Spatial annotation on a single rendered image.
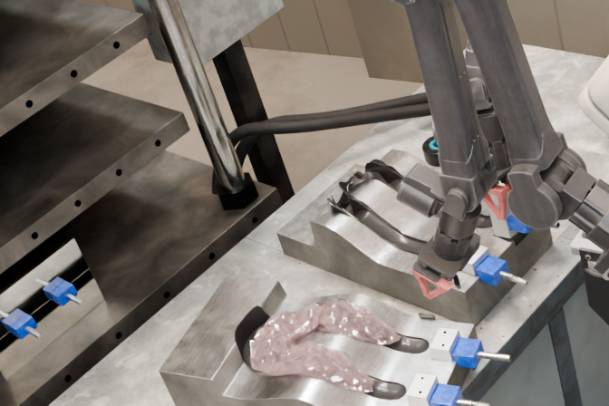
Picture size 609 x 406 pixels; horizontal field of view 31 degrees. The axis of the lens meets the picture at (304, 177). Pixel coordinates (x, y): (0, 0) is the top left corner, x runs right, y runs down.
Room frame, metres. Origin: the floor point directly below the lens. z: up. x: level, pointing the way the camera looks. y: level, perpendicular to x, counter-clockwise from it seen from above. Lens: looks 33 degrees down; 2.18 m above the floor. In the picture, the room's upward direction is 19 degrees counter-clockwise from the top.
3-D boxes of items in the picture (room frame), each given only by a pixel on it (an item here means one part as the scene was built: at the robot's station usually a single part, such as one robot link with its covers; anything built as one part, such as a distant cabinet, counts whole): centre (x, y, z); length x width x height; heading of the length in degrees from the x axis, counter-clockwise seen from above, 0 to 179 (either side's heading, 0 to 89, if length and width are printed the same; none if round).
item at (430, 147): (2.05, -0.31, 0.82); 0.08 x 0.08 x 0.04
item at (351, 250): (1.77, -0.16, 0.87); 0.50 x 0.26 x 0.14; 36
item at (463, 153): (1.34, -0.23, 1.40); 0.11 x 0.06 x 0.43; 134
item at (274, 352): (1.49, 0.07, 0.90); 0.26 x 0.18 x 0.08; 53
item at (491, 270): (1.51, -0.27, 0.89); 0.13 x 0.05 x 0.05; 35
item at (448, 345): (1.37, -0.17, 0.85); 0.13 x 0.05 x 0.05; 53
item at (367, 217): (1.75, -0.16, 0.92); 0.35 x 0.16 x 0.09; 36
